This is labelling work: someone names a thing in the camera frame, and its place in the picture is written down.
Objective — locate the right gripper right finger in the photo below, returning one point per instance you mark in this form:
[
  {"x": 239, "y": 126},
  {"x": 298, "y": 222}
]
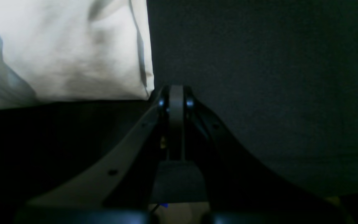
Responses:
[{"x": 240, "y": 189}]

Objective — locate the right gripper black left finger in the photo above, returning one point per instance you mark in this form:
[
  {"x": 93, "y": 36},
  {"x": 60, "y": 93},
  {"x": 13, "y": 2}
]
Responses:
[{"x": 117, "y": 188}]

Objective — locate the cream white T-shirt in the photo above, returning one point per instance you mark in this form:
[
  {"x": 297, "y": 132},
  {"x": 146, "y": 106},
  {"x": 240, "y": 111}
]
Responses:
[{"x": 74, "y": 50}]

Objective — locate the black table cloth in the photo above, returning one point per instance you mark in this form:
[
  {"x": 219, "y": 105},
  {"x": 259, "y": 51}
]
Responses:
[{"x": 281, "y": 74}]

